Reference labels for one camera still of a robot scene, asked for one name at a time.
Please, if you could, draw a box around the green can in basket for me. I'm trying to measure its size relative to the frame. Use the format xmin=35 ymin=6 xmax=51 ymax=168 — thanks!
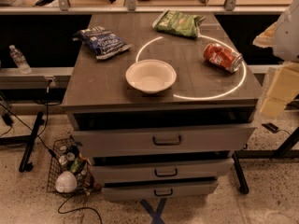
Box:
xmin=69 ymin=157 xmax=86 ymax=174

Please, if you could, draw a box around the white paper bowl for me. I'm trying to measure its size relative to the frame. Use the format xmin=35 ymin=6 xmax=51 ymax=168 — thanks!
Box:
xmin=125 ymin=59 xmax=177 ymax=93

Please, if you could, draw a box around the crushed red soda can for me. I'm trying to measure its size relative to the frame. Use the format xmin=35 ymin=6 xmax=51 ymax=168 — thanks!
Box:
xmin=204 ymin=43 xmax=243 ymax=73

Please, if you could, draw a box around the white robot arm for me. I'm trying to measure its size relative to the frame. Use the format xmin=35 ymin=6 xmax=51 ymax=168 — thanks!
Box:
xmin=253 ymin=0 xmax=299 ymax=118

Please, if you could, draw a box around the top drawer with handle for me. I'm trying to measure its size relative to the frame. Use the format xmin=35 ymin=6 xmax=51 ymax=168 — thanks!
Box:
xmin=73 ymin=124 xmax=255 ymax=157

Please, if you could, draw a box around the drawer with handle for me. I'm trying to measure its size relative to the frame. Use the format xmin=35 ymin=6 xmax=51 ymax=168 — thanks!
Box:
xmin=91 ymin=159 xmax=234 ymax=185
xmin=73 ymin=124 xmax=255 ymax=157
xmin=102 ymin=180 xmax=218 ymax=202

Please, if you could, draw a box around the blue chip bag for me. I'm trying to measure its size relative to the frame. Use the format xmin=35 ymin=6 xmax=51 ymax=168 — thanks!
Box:
xmin=73 ymin=26 xmax=132 ymax=60

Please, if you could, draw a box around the black table leg right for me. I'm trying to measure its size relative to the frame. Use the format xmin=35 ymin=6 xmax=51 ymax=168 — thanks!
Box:
xmin=233 ymin=127 xmax=299 ymax=194

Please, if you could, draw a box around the clear plastic water bottle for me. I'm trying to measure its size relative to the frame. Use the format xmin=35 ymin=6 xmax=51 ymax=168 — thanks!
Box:
xmin=9 ymin=45 xmax=31 ymax=75

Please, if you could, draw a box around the black floor cable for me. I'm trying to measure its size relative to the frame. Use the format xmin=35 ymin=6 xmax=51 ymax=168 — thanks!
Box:
xmin=0 ymin=77 xmax=104 ymax=224

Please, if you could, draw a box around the black table leg left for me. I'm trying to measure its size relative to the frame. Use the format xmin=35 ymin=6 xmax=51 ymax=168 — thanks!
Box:
xmin=0 ymin=112 xmax=43 ymax=173

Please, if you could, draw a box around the bottom drawer with handle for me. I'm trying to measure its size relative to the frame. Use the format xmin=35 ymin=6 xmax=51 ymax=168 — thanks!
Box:
xmin=102 ymin=180 xmax=218 ymax=202

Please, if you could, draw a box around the white bowl in basket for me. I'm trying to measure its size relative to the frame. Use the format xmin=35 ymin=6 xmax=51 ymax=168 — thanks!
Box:
xmin=55 ymin=171 xmax=78 ymax=193

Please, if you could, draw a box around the green jalapeno chip bag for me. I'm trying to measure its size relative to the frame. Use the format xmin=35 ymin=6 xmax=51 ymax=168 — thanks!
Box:
xmin=152 ymin=10 xmax=206 ymax=38

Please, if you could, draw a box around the grey drawer cabinet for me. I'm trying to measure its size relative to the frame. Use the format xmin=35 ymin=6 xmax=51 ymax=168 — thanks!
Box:
xmin=63 ymin=13 xmax=261 ymax=201

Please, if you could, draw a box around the black table leg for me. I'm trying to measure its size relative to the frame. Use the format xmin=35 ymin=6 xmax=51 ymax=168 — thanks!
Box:
xmin=233 ymin=127 xmax=299 ymax=194
xmin=0 ymin=112 xmax=43 ymax=173

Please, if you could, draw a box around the black wire basket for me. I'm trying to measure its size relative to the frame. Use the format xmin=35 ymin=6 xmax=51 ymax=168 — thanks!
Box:
xmin=47 ymin=136 xmax=101 ymax=195

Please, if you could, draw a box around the middle drawer with handle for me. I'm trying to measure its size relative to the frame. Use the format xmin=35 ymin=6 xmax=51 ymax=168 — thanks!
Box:
xmin=91 ymin=159 xmax=234 ymax=185

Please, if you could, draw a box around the blue tape cross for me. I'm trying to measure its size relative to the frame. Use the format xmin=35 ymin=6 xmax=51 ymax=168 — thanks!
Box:
xmin=140 ymin=198 xmax=166 ymax=224

